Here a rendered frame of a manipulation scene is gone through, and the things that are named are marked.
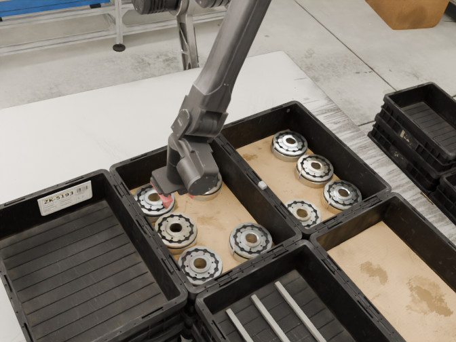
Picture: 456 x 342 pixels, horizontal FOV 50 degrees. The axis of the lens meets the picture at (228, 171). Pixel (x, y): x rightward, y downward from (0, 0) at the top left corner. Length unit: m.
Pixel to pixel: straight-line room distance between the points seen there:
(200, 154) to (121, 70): 2.22
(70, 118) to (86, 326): 0.81
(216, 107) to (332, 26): 3.02
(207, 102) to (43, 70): 2.32
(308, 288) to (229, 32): 0.62
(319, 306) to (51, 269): 0.60
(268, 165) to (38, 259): 0.65
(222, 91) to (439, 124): 1.61
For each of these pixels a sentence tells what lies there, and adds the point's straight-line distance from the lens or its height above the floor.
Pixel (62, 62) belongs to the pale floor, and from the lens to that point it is 3.19.
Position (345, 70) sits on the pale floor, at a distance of 3.41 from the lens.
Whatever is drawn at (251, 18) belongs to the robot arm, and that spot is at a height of 1.40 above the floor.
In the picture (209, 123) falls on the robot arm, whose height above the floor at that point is 1.22.
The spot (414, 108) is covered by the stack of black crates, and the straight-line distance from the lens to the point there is 2.41.
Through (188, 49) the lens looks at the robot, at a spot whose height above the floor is 0.68.
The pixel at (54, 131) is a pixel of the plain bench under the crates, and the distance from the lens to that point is 1.66.
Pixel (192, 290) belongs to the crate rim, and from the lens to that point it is 1.01.
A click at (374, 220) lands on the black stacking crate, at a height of 0.85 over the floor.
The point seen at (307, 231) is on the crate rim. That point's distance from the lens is 1.14.
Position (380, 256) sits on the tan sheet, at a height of 0.83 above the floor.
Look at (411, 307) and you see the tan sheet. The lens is 1.25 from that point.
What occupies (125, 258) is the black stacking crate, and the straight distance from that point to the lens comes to 1.17.
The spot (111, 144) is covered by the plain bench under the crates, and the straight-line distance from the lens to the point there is 1.60.
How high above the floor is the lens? 1.81
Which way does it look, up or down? 46 degrees down
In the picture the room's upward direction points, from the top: 10 degrees clockwise
